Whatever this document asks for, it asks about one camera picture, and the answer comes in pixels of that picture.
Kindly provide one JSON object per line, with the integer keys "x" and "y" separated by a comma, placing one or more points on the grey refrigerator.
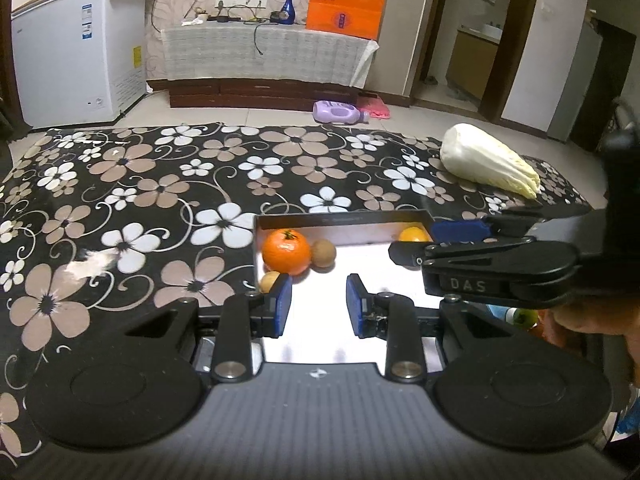
{"x": 585, "y": 80}

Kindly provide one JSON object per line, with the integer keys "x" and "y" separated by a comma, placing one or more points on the white wall socket strip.
{"x": 240, "y": 0}

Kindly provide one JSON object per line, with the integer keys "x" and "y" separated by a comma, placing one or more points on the white chest freezer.
{"x": 65, "y": 75}

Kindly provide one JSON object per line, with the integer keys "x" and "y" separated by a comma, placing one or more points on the brown kiwi fruit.
{"x": 324, "y": 252}

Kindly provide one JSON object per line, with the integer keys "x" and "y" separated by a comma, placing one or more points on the pink cloth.
{"x": 375, "y": 107}

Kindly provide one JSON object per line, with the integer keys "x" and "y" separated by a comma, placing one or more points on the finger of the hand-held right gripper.
{"x": 407, "y": 254}
{"x": 460, "y": 229}

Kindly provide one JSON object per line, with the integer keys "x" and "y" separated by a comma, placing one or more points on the black power strip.
{"x": 225, "y": 19}

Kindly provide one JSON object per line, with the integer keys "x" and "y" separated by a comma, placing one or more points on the black floral tablecloth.
{"x": 150, "y": 170}

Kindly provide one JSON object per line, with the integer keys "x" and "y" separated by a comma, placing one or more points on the orange cardboard box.
{"x": 345, "y": 10}

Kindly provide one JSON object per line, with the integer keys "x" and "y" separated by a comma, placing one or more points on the large green tomato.
{"x": 525, "y": 317}

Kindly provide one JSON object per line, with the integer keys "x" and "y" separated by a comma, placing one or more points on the smooth orange persimmon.
{"x": 412, "y": 235}

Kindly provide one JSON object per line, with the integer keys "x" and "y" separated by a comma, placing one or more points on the brown longan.
{"x": 269, "y": 282}

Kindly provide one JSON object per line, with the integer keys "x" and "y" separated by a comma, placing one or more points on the dark wooden door frame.
{"x": 520, "y": 35}

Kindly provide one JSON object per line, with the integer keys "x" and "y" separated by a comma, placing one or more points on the person's right hand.
{"x": 600, "y": 322}

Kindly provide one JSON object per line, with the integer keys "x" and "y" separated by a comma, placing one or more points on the white crumpled tissue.
{"x": 192, "y": 21}

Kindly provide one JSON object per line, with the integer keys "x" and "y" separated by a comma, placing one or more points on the white tray with brown rim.
{"x": 330, "y": 262}

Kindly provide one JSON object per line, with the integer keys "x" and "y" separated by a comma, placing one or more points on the blue glass bottle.
{"x": 287, "y": 10}

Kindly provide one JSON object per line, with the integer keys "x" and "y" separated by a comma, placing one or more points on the napa cabbage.
{"x": 485, "y": 160}

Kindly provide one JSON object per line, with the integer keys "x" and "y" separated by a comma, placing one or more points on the wooden kitchen cabinet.
{"x": 470, "y": 65}

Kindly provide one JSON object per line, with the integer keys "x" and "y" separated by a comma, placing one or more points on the large tangerine with stem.
{"x": 285, "y": 255}

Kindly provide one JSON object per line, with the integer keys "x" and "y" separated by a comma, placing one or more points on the purple detergent bottle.
{"x": 335, "y": 112}

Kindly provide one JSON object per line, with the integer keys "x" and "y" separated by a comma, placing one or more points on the white lace cloth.
{"x": 275, "y": 50}

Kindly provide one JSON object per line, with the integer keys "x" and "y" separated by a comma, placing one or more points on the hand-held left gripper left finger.
{"x": 282, "y": 307}

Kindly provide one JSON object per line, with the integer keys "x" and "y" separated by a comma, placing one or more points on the small black round device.
{"x": 275, "y": 16}

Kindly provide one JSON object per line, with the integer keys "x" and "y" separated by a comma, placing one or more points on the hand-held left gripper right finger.
{"x": 356, "y": 307}

